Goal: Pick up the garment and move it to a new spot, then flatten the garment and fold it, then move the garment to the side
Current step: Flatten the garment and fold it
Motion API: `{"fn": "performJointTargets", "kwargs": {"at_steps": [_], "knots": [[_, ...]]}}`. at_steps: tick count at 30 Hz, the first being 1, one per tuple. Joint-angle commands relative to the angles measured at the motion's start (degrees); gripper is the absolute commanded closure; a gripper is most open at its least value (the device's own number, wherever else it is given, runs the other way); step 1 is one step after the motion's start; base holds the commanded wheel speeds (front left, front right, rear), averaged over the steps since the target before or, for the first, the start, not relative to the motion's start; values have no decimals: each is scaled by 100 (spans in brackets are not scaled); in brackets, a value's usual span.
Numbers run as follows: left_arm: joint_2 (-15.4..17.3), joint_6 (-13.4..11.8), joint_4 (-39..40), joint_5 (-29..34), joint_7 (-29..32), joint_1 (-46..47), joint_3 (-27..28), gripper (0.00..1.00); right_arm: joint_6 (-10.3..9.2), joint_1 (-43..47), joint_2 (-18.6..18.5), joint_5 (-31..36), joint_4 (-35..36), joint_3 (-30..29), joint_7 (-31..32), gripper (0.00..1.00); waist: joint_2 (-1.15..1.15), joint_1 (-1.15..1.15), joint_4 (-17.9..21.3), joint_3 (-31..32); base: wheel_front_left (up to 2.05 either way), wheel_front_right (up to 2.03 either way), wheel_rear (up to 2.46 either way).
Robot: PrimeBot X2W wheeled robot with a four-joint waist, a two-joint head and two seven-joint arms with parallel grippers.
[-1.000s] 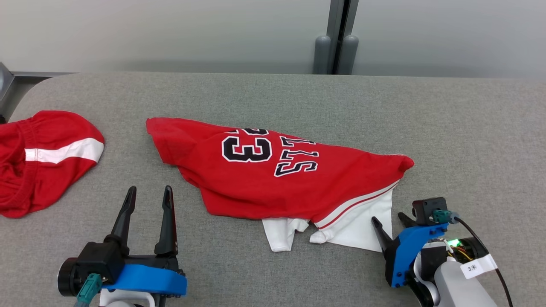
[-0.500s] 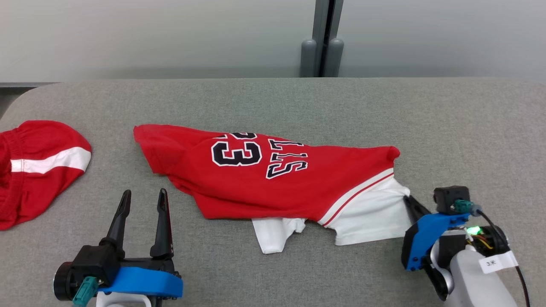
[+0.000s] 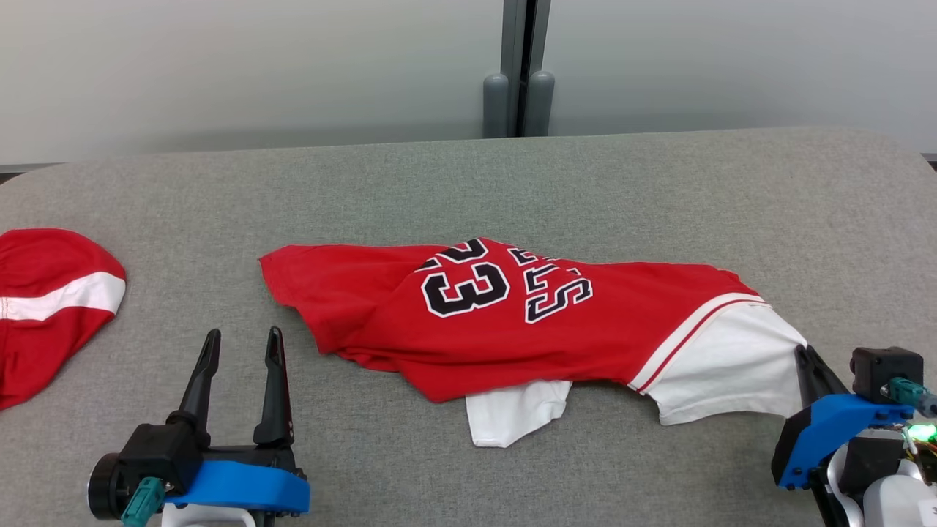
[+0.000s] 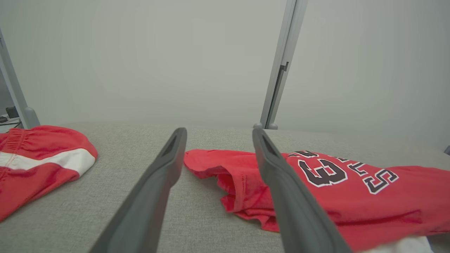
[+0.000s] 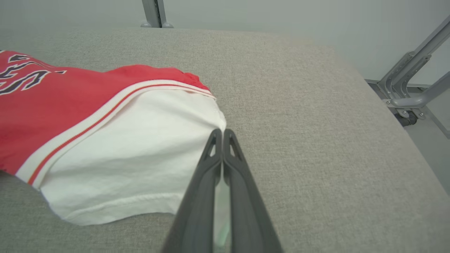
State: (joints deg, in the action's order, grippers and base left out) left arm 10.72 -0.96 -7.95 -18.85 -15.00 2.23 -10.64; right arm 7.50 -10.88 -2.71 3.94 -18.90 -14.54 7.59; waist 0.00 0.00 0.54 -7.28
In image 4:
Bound red shorts white stripe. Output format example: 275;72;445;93
0;125;98;222

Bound grey aluminium partition post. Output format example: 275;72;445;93
253;0;308;130
0;28;40;129

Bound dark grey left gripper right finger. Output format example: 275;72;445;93
252;128;353;253

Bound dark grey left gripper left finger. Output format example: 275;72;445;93
90;128;187;253

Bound red basketball jersey white sleeves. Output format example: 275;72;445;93
184;149;450;253

